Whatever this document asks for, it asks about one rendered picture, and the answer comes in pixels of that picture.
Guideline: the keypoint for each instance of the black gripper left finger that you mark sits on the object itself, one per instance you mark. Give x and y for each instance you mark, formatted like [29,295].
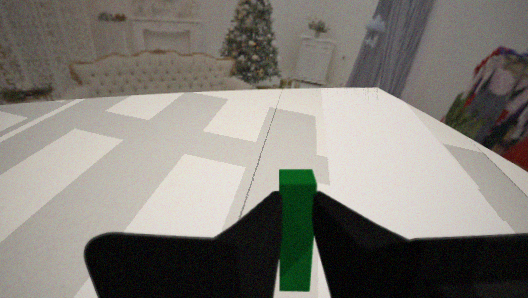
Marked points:
[240,262]

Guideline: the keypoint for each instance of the green rectangular post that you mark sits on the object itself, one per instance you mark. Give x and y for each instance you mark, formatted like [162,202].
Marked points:
[297,187]

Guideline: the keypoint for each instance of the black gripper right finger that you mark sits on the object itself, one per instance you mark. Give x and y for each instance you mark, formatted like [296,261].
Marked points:
[362,259]

